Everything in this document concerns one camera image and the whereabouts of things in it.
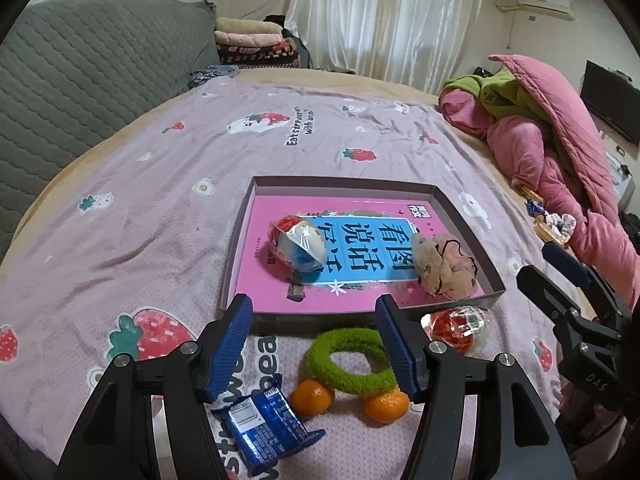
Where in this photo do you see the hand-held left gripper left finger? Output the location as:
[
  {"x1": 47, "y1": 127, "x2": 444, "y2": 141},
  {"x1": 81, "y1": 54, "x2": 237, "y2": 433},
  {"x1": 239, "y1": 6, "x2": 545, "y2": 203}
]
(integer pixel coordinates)
[{"x1": 55, "y1": 294, "x2": 254, "y2": 480}]

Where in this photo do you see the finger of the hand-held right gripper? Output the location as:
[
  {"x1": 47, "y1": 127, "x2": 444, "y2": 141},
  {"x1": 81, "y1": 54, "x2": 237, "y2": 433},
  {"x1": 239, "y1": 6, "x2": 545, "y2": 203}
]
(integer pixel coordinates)
[
  {"x1": 516, "y1": 265, "x2": 583, "y2": 331},
  {"x1": 542, "y1": 242, "x2": 628, "y2": 313}
]

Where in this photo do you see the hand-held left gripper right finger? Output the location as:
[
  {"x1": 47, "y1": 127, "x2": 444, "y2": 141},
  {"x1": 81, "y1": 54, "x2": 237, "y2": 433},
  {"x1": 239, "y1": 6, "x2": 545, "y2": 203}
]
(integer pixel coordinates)
[{"x1": 375, "y1": 294, "x2": 576, "y2": 480}]

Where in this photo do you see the shallow grey cardboard box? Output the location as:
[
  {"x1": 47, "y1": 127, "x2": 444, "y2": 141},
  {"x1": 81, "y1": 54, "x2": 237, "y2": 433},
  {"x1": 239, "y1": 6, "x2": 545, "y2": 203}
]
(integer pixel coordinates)
[{"x1": 218, "y1": 176, "x2": 507, "y2": 336}]

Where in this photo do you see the orange mandarin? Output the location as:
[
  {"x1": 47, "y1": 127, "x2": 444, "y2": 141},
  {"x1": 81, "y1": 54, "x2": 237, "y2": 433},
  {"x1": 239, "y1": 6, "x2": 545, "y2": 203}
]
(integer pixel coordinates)
[
  {"x1": 290, "y1": 378, "x2": 336, "y2": 417},
  {"x1": 362, "y1": 391, "x2": 410, "y2": 426}
]

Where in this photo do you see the green fuzzy scrunchie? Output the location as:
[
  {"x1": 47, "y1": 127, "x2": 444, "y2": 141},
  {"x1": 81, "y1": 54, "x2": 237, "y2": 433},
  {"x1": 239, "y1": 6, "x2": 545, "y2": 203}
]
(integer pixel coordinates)
[{"x1": 306, "y1": 327, "x2": 401, "y2": 396}]

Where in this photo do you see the blue snack packet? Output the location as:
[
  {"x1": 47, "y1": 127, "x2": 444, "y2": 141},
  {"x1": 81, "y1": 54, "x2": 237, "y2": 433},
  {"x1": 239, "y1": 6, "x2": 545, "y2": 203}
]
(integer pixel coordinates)
[{"x1": 210, "y1": 386, "x2": 327, "y2": 478}]

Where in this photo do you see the white patterned scrunchie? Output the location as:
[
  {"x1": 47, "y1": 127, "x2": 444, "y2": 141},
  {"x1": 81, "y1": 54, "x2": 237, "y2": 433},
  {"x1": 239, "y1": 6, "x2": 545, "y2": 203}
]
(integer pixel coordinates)
[{"x1": 545, "y1": 212, "x2": 581, "y2": 233}]

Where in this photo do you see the red and clear egg capsule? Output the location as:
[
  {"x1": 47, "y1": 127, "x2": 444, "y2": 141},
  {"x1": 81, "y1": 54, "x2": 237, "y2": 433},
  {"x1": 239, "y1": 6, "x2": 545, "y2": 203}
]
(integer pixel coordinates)
[{"x1": 420, "y1": 306, "x2": 488, "y2": 356}]

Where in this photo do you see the pink picture book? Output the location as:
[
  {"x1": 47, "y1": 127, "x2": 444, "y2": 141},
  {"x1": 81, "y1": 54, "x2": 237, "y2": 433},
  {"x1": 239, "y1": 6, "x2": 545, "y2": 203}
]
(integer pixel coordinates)
[{"x1": 227, "y1": 195, "x2": 486, "y2": 311}]

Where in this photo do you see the beige plush scrunchie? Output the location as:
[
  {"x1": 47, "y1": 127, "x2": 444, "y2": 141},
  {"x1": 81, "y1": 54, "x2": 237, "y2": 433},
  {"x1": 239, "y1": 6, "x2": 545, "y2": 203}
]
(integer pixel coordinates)
[{"x1": 411, "y1": 232, "x2": 480, "y2": 301}]

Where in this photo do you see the white cabinet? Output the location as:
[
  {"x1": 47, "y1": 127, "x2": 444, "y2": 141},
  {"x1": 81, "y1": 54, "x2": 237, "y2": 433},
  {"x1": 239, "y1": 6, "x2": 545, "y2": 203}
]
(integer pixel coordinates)
[{"x1": 607, "y1": 152, "x2": 637, "y2": 211}]

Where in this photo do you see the strawberry printed blanket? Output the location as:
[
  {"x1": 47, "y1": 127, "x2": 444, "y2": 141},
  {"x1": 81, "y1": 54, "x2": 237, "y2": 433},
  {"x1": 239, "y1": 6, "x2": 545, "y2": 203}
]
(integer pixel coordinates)
[{"x1": 0, "y1": 77, "x2": 571, "y2": 480}]

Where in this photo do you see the black television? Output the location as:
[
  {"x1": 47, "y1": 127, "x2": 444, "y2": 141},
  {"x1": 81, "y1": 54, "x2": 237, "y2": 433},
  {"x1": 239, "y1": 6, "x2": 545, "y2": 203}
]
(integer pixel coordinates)
[{"x1": 580, "y1": 60, "x2": 640, "y2": 146}]

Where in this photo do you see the pink quilt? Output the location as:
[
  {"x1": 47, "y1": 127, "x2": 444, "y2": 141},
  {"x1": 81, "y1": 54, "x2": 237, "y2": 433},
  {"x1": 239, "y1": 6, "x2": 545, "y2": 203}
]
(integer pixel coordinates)
[{"x1": 439, "y1": 54, "x2": 640, "y2": 306}]

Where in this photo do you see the green cloth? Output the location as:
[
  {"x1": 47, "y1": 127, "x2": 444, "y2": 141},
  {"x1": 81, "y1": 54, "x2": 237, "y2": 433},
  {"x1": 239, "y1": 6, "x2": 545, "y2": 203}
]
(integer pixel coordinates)
[{"x1": 442, "y1": 71, "x2": 576, "y2": 171}]

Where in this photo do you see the white air conditioner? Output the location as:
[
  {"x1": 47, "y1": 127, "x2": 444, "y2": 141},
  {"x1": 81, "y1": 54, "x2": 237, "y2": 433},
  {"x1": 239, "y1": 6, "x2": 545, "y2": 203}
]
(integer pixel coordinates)
[{"x1": 517, "y1": 0, "x2": 572, "y2": 16}]

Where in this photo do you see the dark floral cloth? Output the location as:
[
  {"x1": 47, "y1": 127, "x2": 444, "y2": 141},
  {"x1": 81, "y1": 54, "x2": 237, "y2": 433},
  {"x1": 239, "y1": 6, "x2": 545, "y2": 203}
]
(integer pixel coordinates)
[{"x1": 189, "y1": 64, "x2": 240, "y2": 88}]

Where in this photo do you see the folded checkered blanket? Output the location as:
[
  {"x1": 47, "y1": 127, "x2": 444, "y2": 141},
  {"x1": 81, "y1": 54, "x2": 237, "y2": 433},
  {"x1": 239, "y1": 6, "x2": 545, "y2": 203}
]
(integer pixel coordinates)
[{"x1": 217, "y1": 42, "x2": 301, "y2": 69}]

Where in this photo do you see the grey quilted headboard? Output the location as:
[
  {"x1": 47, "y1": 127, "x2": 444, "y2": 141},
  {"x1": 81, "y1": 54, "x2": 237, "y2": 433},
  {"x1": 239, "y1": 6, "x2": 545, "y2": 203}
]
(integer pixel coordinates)
[{"x1": 0, "y1": 0, "x2": 221, "y2": 261}]

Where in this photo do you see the folded pink blanket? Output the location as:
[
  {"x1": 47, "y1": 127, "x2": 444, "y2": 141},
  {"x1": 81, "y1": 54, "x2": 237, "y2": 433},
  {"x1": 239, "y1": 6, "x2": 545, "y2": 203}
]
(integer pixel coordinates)
[{"x1": 216, "y1": 31, "x2": 286, "y2": 49}]

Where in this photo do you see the white sheer curtain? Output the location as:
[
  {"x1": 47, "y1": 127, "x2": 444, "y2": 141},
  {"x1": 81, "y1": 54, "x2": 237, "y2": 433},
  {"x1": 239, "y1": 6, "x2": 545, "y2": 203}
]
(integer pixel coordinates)
[{"x1": 284, "y1": 0, "x2": 488, "y2": 95}]

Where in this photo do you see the folded beige blanket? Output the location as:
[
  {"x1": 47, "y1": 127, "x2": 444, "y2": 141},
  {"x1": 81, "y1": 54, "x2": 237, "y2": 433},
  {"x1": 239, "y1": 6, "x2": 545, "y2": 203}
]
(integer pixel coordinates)
[{"x1": 216, "y1": 16, "x2": 283, "y2": 35}]

